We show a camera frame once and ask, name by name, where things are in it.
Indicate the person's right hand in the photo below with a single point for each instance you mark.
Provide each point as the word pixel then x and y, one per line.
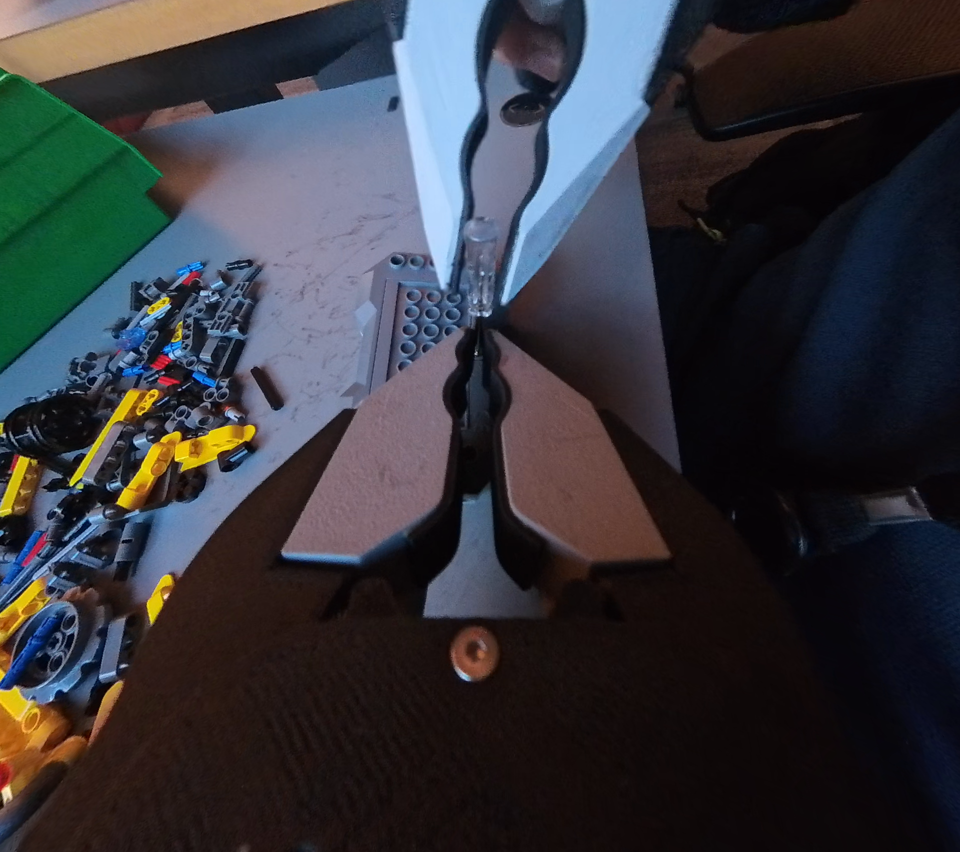
pixel 534 46

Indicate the grey desk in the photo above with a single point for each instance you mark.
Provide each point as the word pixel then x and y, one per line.
pixel 315 207

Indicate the black axle pin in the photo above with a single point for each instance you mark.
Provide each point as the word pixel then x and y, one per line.
pixel 267 388

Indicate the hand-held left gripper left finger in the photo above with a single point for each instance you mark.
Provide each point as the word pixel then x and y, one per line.
pixel 382 462

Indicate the clear round peg brick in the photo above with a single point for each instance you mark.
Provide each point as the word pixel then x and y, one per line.
pixel 478 259

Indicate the black toy tyre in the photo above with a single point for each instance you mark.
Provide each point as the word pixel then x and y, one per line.
pixel 41 428

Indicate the person's dark clothing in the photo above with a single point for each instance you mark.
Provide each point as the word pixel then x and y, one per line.
pixel 840 357

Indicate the green plastic bin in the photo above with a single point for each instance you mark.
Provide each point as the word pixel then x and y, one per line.
pixel 67 192

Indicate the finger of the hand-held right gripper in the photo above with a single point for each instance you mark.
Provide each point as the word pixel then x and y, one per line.
pixel 442 79
pixel 622 42

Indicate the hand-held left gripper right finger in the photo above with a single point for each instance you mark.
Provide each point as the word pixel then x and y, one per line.
pixel 570 477

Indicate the pile of mixed small bricks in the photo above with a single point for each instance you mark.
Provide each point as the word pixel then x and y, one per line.
pixel 127 462

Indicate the grey toothed sprocket wheel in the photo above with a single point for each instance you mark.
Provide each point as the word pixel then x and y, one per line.
pixel 52 646

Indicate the grey studded plate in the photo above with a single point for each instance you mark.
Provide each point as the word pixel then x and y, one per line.
pixel 420 327

